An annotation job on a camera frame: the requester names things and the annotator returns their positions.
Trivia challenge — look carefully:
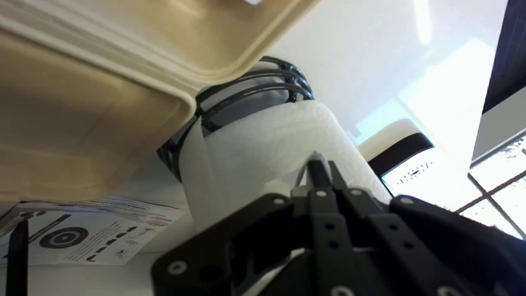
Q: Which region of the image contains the white paper towel roll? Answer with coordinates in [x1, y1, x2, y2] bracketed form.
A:
[179, 99, 392, 233]

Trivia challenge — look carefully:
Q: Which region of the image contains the silver computer monitor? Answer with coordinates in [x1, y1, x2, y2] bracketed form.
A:
[469, 0, 526, 167]

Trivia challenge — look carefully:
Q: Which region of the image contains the white and black cylinder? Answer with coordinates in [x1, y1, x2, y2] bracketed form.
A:
[358, 119, 435, 178]

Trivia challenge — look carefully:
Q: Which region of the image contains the black flat strap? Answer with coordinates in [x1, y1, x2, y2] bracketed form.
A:
[4, 220, 29, 296]

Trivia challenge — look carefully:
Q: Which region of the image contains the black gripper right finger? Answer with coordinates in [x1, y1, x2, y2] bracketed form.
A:
[326, 162, 526, 296]

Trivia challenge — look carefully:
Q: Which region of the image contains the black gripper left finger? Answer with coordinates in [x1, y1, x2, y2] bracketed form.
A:
[149, 154, 358, 296]

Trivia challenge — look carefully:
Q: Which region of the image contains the black wire towel holder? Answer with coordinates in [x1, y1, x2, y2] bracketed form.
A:
[156, 55, 317, 185]

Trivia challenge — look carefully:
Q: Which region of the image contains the printed instruction sheet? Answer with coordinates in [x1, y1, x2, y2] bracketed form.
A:
[0, 200, 187, 269]

